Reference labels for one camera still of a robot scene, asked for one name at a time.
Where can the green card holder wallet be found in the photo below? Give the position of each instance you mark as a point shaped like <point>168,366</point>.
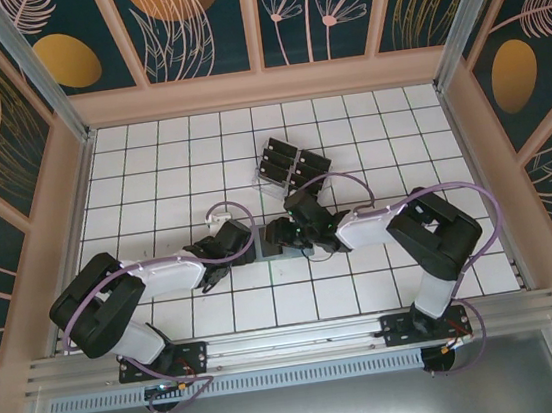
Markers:
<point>268,243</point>

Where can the clear acrylic card stand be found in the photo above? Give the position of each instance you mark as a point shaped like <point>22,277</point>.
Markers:
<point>269,189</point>

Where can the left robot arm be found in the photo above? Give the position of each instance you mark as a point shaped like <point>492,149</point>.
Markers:
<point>163,275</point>

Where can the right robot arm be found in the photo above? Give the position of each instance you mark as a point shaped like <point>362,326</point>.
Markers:
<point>441,236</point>

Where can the black credit card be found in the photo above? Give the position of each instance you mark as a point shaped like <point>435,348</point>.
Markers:
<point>274,172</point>
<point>311,169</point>
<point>278,160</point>
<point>315,186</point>
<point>283,146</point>
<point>315,158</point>

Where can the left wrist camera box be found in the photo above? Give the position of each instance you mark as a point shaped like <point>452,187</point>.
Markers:
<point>217,219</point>

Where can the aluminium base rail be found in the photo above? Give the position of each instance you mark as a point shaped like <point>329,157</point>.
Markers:
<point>292,338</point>

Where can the aluminium side rail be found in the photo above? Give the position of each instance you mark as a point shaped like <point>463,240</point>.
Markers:
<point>79,205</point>
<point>479,181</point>

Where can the aluminium corner post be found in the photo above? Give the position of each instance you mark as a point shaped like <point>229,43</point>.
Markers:
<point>32,70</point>
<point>473,6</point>

